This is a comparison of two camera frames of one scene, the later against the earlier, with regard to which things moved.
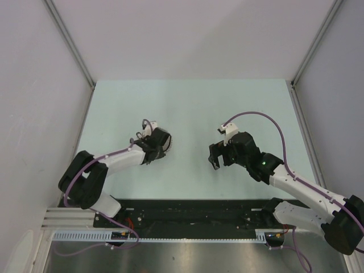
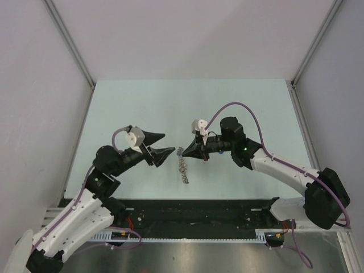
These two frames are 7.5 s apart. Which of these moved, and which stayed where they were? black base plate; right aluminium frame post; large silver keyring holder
Moved: large silver keyring holder
Stayed: black base plate; right aluminium frame post
